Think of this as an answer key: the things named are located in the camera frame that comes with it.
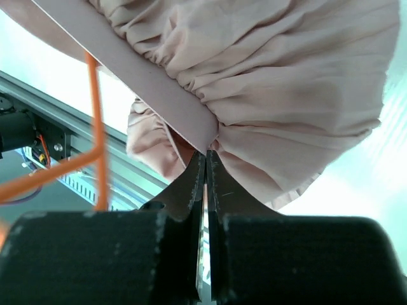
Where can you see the orange hanger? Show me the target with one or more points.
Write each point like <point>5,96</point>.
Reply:
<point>96,155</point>

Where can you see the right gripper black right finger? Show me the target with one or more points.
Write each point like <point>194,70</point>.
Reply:
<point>259,256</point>

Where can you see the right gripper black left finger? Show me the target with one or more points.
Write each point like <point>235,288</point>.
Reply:
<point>147,256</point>

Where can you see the pink garment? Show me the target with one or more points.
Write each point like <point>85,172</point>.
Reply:
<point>293,84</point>

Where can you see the white slotted cable duct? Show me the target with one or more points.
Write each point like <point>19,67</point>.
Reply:
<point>83,183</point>

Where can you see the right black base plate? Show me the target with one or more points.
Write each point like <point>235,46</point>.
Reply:
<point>23,126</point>

